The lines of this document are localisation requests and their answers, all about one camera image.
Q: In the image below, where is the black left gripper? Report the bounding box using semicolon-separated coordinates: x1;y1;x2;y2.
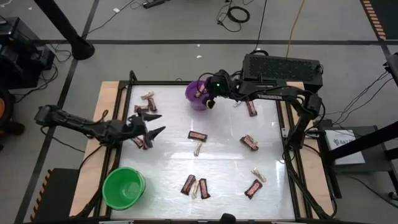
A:
119;112;167;149

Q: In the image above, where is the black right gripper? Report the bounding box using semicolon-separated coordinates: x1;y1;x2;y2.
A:
200;70;234;100

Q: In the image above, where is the purple halloween bucket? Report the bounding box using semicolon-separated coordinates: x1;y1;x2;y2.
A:
185;80;213;111

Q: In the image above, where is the green plastic bucket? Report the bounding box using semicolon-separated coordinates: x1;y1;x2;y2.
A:
101;166;146;211

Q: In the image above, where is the black mesh-top computer box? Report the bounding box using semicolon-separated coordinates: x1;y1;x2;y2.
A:
241;53;324;93

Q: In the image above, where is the light wooden table panel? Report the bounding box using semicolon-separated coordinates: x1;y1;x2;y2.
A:
70;81;128;217
285;81;335;215

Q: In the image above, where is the black power strip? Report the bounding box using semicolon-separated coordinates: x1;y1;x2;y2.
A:
142;0;165;9

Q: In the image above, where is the black mat orange striped edge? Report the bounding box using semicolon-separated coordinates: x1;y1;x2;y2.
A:
30;167;80;223
360;0;398;41

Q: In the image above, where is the black round-foot stand pole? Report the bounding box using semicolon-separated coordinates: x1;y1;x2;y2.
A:
32;0;96;61

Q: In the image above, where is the black floor equipment stack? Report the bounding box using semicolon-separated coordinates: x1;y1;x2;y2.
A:
0;17;56;90

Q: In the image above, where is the black and orange device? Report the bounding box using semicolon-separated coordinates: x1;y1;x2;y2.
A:
0;86;25;152

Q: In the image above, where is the white printed paper sheet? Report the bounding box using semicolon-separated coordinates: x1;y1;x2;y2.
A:
325;129;366;166

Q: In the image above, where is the black slanted stand beam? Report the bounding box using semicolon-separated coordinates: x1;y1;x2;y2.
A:
329;121;398;161

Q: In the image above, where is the dark grey side platform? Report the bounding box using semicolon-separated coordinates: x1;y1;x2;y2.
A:
317;124;398;200

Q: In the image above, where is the black metal table frame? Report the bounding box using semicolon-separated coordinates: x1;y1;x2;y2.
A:
93;70;338;222

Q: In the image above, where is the long black floor cable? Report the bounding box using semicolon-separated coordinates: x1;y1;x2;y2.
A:
252;0;269;54

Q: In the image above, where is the coiled black floor cable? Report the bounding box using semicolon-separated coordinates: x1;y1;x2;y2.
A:
216;1;251;33

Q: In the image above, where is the yellow floor cable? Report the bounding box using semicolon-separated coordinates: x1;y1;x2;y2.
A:
285;0;307;58

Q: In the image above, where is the black table-level camera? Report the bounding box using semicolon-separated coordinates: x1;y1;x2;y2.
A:
219;213;237;224

